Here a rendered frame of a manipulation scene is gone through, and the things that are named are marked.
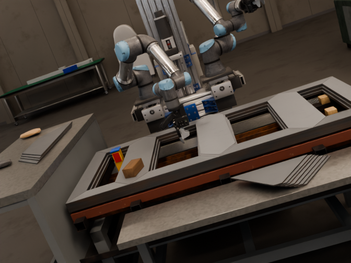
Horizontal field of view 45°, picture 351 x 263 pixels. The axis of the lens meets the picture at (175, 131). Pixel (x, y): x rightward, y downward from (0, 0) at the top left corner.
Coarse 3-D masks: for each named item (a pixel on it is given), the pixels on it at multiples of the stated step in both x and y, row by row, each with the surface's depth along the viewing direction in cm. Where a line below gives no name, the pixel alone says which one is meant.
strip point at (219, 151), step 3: (231, 144) 207; (222, 147) 207; (225, 147) 205; (228, 147) 204; (210, 150) 208; (213, 150) 207; (216, 150) 206; (219, 150) 204; (222, 150) 203; (201, 153) 208; (204, 153) 207; (207, 153) 206; (210, 153) 204; (213, 153) 203; (216, 153) 202; (219, 153) 200
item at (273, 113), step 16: (304, 96) 252; (336, 96) 226; (240, 112) 257; (256, 112) 256; (272, 112) 240; (192, 128) 261; (320, 128) 192; (336, 128) 192; (160, 144) 261; (272, 144) 195; (288, 144) 194; (208, 160) 198; (224, 160) 198; (240, 160) 197; (96, 176) 235; (160, 176) 201; (176, 176) 201; (112, 192) 204; (128, 192) 204; (80, 208) 207
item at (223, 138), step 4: (220, 136) 223; (224, 136) 221; (228, 136) 219; (232, 136) 217; (208, 140) 223; (212, 140) 221; (216, 140) 219; (220, 140) 217; (200, 144) 222; (204, 144) 220; (208, 144) 218
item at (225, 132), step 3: (228, 129) 229; (219, 132) 230; (222, 132) 228; (225, 132) 227; (228, 132) 225; (210, 135) 230; (213, 135) 229; (216, 135) 227; (219, 135) 225; (222, 135) 224; (198, 138) 232; (201, 138) 230; (204, 138) 229; (207, 138) 227; (210, 138) 225; (213, 138) 224; (198, 141) 227; (201, 141) 226
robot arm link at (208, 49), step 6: (204, 42) 296; (210, 42) 288; (216, 42) 292; (204, 48) 289; (210, 48) 289; (216, 48) 290; (204, 54) 291; (210, 54) 290; (216, 54) 291; (204, 60) 293; (210, 60) 291
